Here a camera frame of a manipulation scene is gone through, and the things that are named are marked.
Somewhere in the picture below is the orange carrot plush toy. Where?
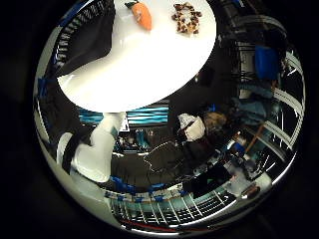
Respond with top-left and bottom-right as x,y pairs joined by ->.
124,0 -> 154,32

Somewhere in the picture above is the brown spotted giraffe plush toy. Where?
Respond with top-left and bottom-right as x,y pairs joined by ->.
170,2 -> 203,35

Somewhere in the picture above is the black slatted container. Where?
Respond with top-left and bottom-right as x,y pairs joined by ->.
44,0 -> 117,79

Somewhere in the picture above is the cyan striped panel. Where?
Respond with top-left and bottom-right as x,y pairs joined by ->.
79,105 -> 170,127

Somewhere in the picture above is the person with white mask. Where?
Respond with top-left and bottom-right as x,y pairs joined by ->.
143,113 -> 217,187

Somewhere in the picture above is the person with brown hair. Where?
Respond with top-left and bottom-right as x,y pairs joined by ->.
202,111 -> 233,140

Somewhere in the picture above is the black monitor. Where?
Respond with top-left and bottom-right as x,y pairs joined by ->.
181,161 -> 233,198

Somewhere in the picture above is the blue denim jacket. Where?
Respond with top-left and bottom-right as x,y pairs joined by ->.
232,98 -> 278,125

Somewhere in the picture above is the blue chair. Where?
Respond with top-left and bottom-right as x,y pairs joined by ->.
253,44 -> 281,82

